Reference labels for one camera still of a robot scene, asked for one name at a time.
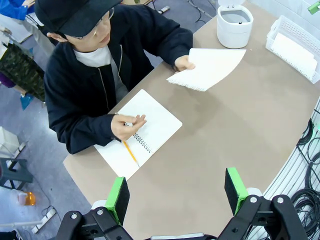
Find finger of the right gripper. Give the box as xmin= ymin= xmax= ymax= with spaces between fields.
xmin=307 ymin=0 xmax=320 ymax=15

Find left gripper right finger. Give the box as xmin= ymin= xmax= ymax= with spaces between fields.
xmin=217 ymin=166 xmax=310 ymax=240

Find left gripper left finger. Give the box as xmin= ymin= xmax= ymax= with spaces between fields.
xmin=56 ymin=176 xmax=136 ymax=240

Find white paper sheet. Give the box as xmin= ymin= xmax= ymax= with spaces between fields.
xmin=271 ymin=32 xmax=318 ymax=79

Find orange pencil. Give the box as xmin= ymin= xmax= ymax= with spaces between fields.
xmin=122 ymin=140 xmax=140 ymax=168

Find fanned stack of white paper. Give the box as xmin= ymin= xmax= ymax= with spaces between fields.
xmin=166 ymin=47 xmax=247 ymax=93

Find white spiral notebook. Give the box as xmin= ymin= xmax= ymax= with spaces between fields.
xmin=93 ymin=89 xmax=183 ymax=181

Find person right forearm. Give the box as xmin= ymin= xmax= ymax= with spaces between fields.
xmin=48 ymin=112 xmax=121 ymax=155

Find person left forearm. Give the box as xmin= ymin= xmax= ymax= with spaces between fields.
xmin=139 ymin=22 xmax=194 ymax=69

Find person right hand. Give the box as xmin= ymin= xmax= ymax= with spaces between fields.
xmin=110 ymin=114 xmax=148 ymax=142

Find person left hand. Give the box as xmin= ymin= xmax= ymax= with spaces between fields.
xmin=174 ymin=54 xmax=196 ymax=73

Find white perforated plastic basket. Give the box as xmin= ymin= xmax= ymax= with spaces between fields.
xmin=264 ymin=14 xmax=320 ymax=85

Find white power strip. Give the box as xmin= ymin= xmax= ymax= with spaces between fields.
xmin=31 ymin=208 xmax=58 ymax=234

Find orange translucent cup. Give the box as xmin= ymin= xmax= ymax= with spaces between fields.
xmin=17 ymin=191 xmax=37 ymax=207

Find white lidded trash bin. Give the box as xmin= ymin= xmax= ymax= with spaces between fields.
xmin=216 ymin=0 xmax=255 ymax=49

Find grey plastic stool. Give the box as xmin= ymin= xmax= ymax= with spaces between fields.
xmin=0 ymin=157 xmax=34 ymax=191

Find white storage crate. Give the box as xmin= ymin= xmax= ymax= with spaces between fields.
xmin=0 ymin=126 xmax=21 ymax=158

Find person torso black jacket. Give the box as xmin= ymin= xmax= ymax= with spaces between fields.
xmin=43 ymin=3 xmax=194 ymax=155

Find person head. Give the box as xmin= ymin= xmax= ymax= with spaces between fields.
xmin=47 ymin=6 xmax=114 ymax=55

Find black baseball cap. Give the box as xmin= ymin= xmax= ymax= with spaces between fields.
xmin=34 ymin=0 xmax=123 ymax=39

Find blue shirt mannequin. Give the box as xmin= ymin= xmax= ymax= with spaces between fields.
xmin=0 ymin=0 xmax=36 ymax=22

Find black cable coil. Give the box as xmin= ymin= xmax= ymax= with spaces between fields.
xmin=296 ymin=108 xmax=320 ymax=182
xmin=290 ymin=188 xmax=320 ymax=239

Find thin frame glasses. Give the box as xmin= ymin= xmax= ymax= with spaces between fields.
xmin=71 ymin=6 xmax=116 ymax=41

